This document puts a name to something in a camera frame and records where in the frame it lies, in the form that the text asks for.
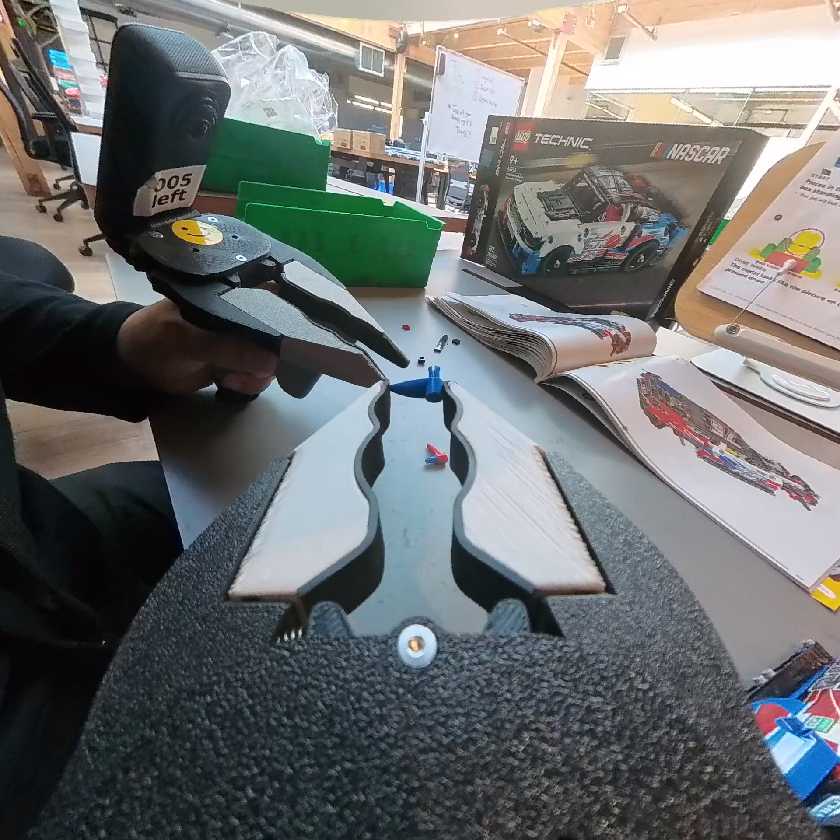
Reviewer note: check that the instruction booklet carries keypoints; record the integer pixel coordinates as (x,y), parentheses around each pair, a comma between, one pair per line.
(689,426)

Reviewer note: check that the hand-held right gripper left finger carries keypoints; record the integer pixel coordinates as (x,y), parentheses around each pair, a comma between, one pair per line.
(308,518)

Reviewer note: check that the large green plastic bin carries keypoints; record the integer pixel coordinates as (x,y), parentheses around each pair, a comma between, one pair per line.
(262,157)

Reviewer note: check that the blue curved toy brick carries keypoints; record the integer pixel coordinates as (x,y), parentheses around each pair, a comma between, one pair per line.
(413,388)

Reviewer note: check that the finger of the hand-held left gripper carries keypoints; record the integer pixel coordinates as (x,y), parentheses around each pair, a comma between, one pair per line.
(328,302)
(289,328)

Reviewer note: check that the whiteboard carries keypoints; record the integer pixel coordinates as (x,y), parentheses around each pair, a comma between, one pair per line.
(472,105)

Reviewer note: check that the red white blue toy car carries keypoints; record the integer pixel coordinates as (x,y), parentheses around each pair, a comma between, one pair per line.
(800,741)

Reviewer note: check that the person's left forearm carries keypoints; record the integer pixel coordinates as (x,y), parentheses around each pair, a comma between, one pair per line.
(59,341)

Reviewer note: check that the black office chair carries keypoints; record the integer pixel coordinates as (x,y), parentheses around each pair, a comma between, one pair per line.
(46,131)

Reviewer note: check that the red pointed toy piece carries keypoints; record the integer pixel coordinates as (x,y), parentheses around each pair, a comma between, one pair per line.
(438,453)

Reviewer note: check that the clear plastic bag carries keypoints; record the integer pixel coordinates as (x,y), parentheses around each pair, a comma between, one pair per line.
(275,79)

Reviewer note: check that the brown cardboard box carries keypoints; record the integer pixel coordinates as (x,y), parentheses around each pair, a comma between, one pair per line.
(341,139)
(369,141)

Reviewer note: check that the silver air duct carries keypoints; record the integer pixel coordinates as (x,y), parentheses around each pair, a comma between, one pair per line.
(262,33)

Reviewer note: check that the black toy car set box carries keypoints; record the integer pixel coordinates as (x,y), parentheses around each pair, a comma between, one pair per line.
(623,210)

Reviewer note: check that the wooden document stand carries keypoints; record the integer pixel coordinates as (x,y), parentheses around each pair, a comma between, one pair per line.
(695,308)

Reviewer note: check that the stack of white boxes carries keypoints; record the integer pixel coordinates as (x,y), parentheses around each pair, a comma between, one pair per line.
(75,52)

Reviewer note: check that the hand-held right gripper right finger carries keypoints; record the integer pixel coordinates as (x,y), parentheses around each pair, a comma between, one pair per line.
(525,518)

